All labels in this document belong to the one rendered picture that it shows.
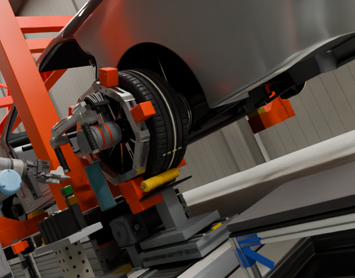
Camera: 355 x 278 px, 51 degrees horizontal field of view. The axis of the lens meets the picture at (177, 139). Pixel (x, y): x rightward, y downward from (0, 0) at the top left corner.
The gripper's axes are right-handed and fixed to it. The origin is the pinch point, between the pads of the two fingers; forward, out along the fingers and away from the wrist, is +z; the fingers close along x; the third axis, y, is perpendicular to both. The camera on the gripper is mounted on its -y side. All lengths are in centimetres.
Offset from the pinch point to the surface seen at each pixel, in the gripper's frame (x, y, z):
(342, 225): -119, -45, 1
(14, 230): 233, 24, 65
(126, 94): -22, 41, 22
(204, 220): -18, -19, 72
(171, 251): -6, -33, 57
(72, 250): 15.3, -28.6, 12.2
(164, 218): 4, -13, 63
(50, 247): 18.1, -26.9, 2.7
